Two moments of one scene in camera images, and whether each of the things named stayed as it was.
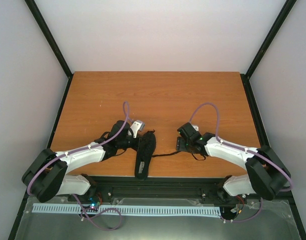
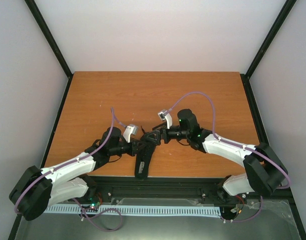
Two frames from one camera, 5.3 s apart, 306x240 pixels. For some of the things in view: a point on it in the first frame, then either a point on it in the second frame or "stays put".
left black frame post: (50, 41) stays put
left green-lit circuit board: (93, 207) stays put
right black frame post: (283, 16) stays put
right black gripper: (180, 145) → (163, 132)
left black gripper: (136, 145) → (135, 150)
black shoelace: (165, 154) → (161, 125)
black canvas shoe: (146, 146) stays put
